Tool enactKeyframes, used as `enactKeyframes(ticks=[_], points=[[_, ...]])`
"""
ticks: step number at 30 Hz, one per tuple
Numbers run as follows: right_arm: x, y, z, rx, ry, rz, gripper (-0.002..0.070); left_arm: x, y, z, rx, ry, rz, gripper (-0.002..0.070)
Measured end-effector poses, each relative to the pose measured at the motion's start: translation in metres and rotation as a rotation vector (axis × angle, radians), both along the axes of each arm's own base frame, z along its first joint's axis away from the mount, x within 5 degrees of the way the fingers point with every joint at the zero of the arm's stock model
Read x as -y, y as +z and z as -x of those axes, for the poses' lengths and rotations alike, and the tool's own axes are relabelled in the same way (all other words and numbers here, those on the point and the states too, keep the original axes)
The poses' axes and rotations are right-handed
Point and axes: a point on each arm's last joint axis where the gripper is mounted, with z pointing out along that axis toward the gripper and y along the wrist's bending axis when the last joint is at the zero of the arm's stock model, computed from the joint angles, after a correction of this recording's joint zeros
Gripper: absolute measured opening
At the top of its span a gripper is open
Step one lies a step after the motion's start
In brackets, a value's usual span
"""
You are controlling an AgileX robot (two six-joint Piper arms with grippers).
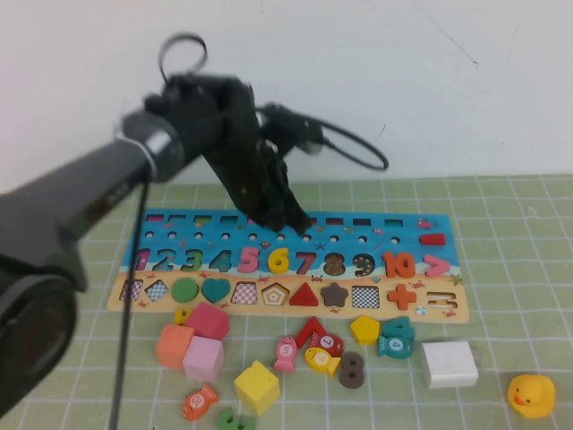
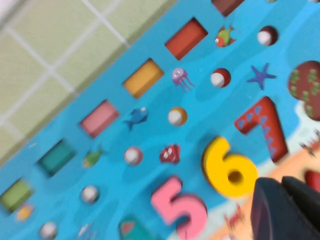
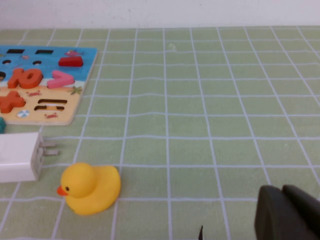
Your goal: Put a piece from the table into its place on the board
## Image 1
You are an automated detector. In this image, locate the red fish numbered seven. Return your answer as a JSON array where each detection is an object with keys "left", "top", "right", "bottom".
[{"left": 313, "top": 333, "right": 346, "bottom": 357}]

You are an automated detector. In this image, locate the magenta wooden cube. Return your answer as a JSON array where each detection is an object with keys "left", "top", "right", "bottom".
[{"left": 184, "top": 302, "right": 231, "bottom": 341}]

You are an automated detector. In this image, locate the teal heart piece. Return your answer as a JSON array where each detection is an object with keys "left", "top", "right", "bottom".
[{"left": 201, "top": 278, "right": 232, "bottom": 305}]

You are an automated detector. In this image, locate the white rectangular block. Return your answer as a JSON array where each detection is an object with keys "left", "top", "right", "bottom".
[{"left": 420, "top": 340, "right": 479, "bottom": 390}]

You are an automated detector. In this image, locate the pink fish numbered five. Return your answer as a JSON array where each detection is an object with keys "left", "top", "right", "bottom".
[{"left": 273, "top": 336, "right": 297, "bottom": 373}]

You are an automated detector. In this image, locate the light pink wooden cube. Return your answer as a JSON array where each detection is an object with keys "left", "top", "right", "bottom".
[{"left": 182, "top": 335, "right": 226, "bottom": 384}]

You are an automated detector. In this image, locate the yellow number six piece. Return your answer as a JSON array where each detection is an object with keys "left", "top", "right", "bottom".
[{"left": 267, "top": 247, "right": 292, "bottom": 274}]

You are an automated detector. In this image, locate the red number seven piece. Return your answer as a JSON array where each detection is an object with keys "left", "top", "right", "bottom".
[{"left": 295, "top": 316, "right": 330, "bottom": 350}]

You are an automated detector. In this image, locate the teal fish numbered four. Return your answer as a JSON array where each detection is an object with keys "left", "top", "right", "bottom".
[{"left": 375, "top": 334, "right": 414, "bottom": 358}]

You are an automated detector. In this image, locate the yellow pentagon piece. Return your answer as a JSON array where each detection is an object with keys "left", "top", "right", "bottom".
[{"left": 349, "top": 314, "right": 381, "bottom": 346}]

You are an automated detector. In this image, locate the orange plus sign piece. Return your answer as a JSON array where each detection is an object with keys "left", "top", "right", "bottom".
[{"left": 386, "top": 284, "right": 417, "bottom": 311}]

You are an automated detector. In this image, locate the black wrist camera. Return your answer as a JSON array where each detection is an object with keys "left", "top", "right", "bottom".
[{"left": 257, "top": 101, "right": 341, "bottom": 156}]

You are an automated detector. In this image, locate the white zip tie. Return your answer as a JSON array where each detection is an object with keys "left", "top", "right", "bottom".
[{"left": 114, "top": 129, "right": 158, "bottom": 180}]

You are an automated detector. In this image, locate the yellow wooden cube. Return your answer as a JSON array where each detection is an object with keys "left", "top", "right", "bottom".
[{"left": 233, "top": 360, "right": 281, "bottom": 417}]

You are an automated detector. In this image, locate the orange wooden cube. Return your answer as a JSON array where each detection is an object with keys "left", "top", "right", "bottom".
[{"left": 155, "top": 323, "right": 195, "bottom": 370}]

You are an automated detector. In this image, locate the yellow fish numbered six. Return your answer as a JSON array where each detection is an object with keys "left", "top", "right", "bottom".
[{"left": 304, "top": 347, "right": 342, "bottom": 378}]

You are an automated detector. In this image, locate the red triangle piece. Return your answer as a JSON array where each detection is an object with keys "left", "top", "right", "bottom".
[{"left": 288, "top": 282, "right": 320, "bottom": 308}]

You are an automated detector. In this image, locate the colourful number shape puzzle board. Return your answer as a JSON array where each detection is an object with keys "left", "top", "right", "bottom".
[{"left": 107, "top": 210, "right": 470, "bottom": 324}]

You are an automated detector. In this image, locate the yellow rubber duck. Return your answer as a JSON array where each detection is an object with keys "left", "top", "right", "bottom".
[{"left": 506, "top": 374, "right": 556, "bottom": 420}]

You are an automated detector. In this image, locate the pink greater-than sign piece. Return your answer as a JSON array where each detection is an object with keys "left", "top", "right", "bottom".
[{"left": 423, "top": 254, "right": 450, "bottom": 277}]

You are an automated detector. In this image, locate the green circle piece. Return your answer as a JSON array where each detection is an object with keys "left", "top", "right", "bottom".
[{"left": 170, "top": 278, "right": 201, "bottom": 304}]

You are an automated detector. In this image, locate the orange fish numbered ten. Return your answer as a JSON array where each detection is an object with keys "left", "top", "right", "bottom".
[{"left": 182, "top": 383, "right": 220, "bottom": 422}]

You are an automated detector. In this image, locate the teal number four piece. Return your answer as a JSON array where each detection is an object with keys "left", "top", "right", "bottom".
[{"left": 381, "top": 315, "right": 416, "bottom": 341}]

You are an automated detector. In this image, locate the green number three piece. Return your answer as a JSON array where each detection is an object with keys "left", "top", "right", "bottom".
[{"left": 181, "top": 248, "right": 203, "bottom": 273}]

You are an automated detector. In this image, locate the orange number ten piece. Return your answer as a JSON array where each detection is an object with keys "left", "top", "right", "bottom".
[{"left": 381, "top": 251, "right": 416, "bottom": 280}]

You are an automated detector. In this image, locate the black flat cable loop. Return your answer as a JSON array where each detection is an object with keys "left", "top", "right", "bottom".
[{"left": 157, "top": 31, "right": 208, "bottom": 84}]

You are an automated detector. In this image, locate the pink number five piece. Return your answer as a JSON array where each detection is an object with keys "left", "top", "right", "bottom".
[{"left": 237, "top": 246, "right": 261, "bottom": 274}]

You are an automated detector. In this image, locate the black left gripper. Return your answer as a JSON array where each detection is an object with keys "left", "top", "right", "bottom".
[{"left": 203, "top": 111, "right": 315, "bottom": 235}]

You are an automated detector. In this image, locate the brown number eight piece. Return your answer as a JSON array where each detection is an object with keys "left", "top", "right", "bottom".
[{"left": 338, "top": 351, "right": 366, "bottom": 390}]

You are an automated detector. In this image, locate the black round camera cable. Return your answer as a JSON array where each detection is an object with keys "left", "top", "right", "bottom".
[{"left": 107, "top": 114, "right": 389, "bottom": 430}]

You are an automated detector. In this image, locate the brown star piece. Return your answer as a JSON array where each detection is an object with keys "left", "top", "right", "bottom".
[{"left": 320, "top": 281, "right": 350, "bottom": 309}]

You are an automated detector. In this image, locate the green checked tablecloth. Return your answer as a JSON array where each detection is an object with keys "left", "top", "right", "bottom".
[{"left": 0, "top": 174, "right": 573, "bottom": 430}]

